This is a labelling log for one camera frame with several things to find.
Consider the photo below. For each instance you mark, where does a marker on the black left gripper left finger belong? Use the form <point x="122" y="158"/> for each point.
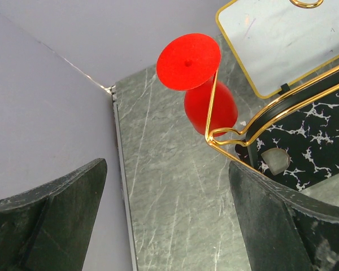
<point x="50" y="227"/>

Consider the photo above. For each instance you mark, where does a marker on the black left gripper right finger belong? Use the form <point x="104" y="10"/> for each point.
<point x="283" y="229"/>

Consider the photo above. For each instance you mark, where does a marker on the red plastic wine glass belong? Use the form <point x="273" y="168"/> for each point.
<point x="189" y="64"/>

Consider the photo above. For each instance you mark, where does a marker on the gold framed mirror tray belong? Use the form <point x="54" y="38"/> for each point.
<point x="276" y="42"/>

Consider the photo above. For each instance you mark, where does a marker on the gold wire wine glass rack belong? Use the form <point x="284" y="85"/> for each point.
<point x="294" y="140"/>

